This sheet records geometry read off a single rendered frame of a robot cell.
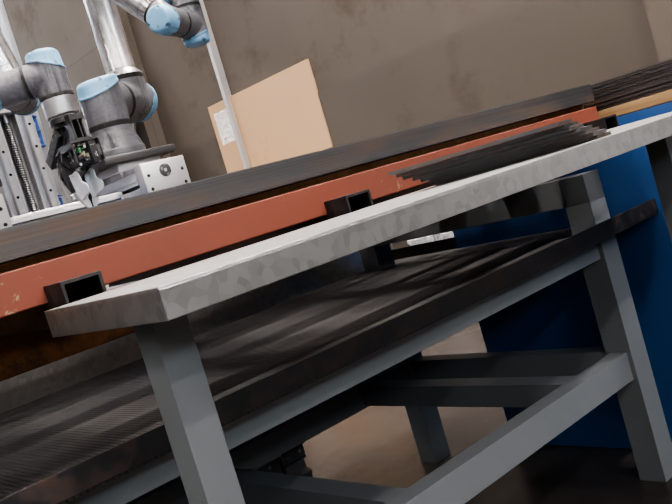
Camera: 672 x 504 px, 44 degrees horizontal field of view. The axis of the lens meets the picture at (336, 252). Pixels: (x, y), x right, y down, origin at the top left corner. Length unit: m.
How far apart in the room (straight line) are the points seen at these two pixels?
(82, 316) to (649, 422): 1.33
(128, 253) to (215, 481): 0.33
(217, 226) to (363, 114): 5.44
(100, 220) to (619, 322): 1.15
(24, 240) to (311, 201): 0.43
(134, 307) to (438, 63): 5.36
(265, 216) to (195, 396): 0.40
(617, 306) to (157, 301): 1.26
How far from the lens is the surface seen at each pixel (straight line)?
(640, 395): 1.88
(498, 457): 1.51
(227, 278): 0.75
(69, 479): 0.97
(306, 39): 6.90
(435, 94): 6.07
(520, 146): 1.25
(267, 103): 7.30
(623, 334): 1.84
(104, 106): 2.34
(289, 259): 0.79
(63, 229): 1.03
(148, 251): 1.08
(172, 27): 2.25
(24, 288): 1.01
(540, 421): 1.61
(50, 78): 1.95
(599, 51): 5.38
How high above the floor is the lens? 0.78
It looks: 4 degrees down
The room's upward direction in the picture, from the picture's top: 16 degrees counter-clockwise
